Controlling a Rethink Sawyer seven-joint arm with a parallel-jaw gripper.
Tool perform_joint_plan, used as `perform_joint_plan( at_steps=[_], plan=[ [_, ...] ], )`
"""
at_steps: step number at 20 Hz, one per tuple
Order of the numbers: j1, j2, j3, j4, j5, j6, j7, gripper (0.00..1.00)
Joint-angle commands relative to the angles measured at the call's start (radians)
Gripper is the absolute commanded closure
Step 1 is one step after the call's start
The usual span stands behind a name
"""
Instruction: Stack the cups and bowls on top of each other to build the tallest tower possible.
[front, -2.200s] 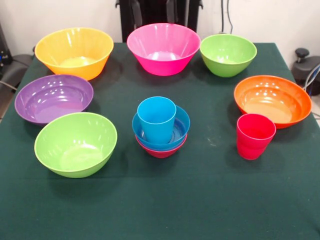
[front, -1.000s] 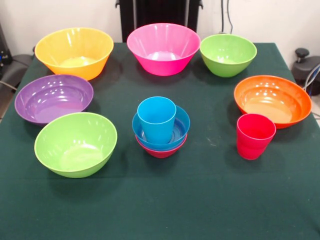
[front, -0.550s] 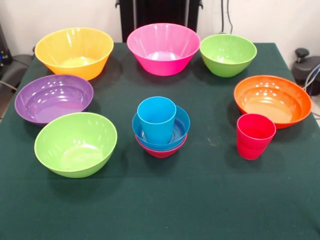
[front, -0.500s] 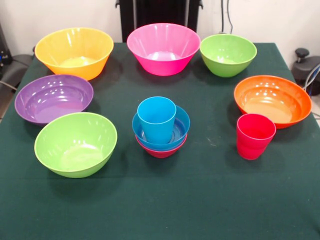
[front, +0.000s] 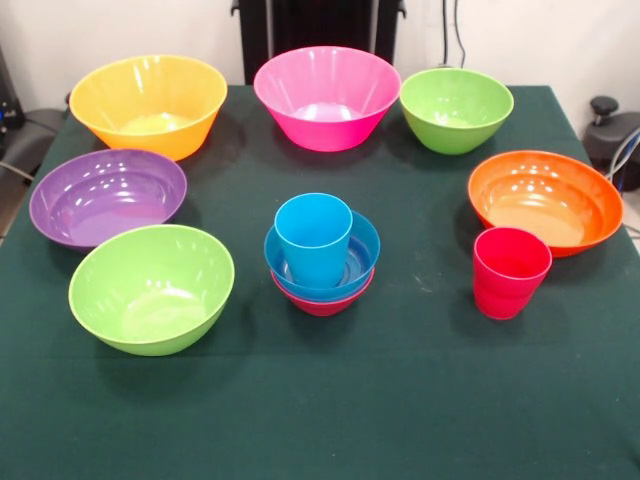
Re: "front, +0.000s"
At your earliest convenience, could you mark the black floor stand base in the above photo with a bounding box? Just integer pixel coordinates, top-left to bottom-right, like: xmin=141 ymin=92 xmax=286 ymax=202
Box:
xmin=583 ymin=96 xmax=640 ymax=174

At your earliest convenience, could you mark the blue cable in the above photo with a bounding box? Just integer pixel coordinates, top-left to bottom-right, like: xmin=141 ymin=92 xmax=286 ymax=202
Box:
xmin=615 ymin=134 xmax=640 ymax=211

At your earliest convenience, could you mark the small blue plastic bowl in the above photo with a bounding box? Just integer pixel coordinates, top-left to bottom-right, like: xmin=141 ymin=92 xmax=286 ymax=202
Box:
xmin=263 ymin=209 xmax=382 ymax=303

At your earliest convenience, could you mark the small red plastic bowl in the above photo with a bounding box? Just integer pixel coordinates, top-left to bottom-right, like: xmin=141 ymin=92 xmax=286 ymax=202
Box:
xmin=270 ymin=268 xmax=376 ymax=318

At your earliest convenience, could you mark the blue plastic cup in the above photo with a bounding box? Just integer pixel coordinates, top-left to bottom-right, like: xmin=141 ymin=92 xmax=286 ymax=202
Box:
xmin=273 ymin=193 xmax=354 ymax=289

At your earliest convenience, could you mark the shallow orange plastic bowl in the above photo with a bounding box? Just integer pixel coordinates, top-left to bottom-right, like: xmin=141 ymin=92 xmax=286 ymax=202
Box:
xmin=467 ymin=150 xmax=625 ymax=259

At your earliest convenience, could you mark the light green plastic bowl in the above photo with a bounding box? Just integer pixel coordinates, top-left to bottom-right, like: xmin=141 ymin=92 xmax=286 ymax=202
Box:
xmin=398 ymin=67 xmax=515 ymax=156
xmin=67 ymin=223 xmax=236 ymax=358

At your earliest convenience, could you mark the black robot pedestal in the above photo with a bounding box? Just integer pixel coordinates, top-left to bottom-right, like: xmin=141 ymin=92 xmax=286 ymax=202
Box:
xmin=238 ymin=0 xmax=401 ymax=86

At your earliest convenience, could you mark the red plastic cup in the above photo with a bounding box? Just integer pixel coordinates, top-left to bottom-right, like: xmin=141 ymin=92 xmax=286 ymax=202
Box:
xmin=472 ymin=225 xmax=554 ymax=321

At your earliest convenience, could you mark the white cable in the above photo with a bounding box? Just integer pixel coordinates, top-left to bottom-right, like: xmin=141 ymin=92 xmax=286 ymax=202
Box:
xmin=602 ymin=127 xmax=640 ymax=181

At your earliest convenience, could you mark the large yellow-orange plastic bowl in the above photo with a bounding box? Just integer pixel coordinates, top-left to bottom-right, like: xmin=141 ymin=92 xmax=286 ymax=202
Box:
xmin=68 ymin=54 xmax=229 ymax=163

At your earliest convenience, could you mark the dark green table cloth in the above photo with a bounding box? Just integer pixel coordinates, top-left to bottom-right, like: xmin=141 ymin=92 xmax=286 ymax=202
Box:
xmin=0 ymin=83 xmax=640 ymax=480

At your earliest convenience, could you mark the shallow purple plastic bowl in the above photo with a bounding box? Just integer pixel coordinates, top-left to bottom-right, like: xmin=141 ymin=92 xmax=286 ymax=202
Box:
xmin=29 ymin=148 xmax=188 ymax=250

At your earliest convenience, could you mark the large pink plastic bowl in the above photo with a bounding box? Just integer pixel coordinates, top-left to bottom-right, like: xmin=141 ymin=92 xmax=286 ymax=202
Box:
xmin=253 ymin=45 xmax=403 ymax=153

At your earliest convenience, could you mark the black equipment box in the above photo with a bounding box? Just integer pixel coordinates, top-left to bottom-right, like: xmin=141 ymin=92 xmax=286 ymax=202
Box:
xmin=0 ymin=47 xmax=25 ymax=131

